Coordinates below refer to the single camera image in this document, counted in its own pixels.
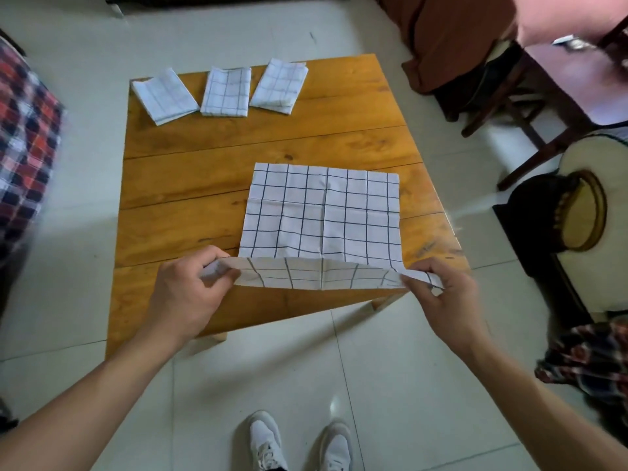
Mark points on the person's right white shoe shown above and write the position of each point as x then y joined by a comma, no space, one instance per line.
336,448

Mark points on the person's white shoe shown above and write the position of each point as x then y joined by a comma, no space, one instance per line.
265,441
336,448

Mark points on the person's left white shoe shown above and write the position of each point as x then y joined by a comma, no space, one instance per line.
265,441

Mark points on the person's left hand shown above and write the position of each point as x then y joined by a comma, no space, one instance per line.
179,294

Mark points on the dark wooden chair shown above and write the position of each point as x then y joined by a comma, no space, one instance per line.
564,88

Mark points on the red plaid fabric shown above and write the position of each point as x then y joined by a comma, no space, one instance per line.
24,151

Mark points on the person's left thumb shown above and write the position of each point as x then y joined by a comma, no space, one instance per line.
226,279

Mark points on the folded white checked cloth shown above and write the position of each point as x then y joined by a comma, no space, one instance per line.
278,85
164,97
225,92

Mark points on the wooden table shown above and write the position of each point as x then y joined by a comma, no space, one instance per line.
196,191

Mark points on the dark plaid fabric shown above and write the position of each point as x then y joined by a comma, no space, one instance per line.
588,362

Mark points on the brown cloth cover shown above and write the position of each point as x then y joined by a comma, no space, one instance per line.
451,34

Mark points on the small silver object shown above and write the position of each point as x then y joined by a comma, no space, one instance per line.
575,43

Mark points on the person's right thumb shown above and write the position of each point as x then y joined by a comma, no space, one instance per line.
415,293

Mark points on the person's right forearm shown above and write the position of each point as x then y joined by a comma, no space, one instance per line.
549,412

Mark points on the large white checked cloth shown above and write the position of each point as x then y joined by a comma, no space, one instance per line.
319,215

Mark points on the person's right hand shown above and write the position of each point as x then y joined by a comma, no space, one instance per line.
454,313

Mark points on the person's left forearm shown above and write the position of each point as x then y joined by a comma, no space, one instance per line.
83,404

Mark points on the cream acoustic guitar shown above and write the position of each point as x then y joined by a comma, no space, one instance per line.
613,259

